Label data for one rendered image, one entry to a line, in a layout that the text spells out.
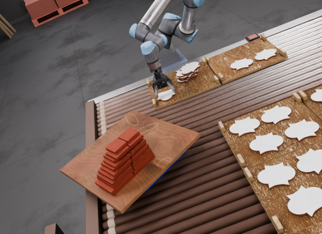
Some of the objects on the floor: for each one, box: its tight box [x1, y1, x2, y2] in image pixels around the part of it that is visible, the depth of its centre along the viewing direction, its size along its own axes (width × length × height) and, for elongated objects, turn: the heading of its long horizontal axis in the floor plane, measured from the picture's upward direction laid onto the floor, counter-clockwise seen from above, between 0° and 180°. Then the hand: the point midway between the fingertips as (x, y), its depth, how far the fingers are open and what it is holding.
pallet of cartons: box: [23, 0, 89, 27], centre depth 876 cm, size 143×103×50 cm
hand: (166, 94), depth 224 cm, fingers open, 10 cm apart
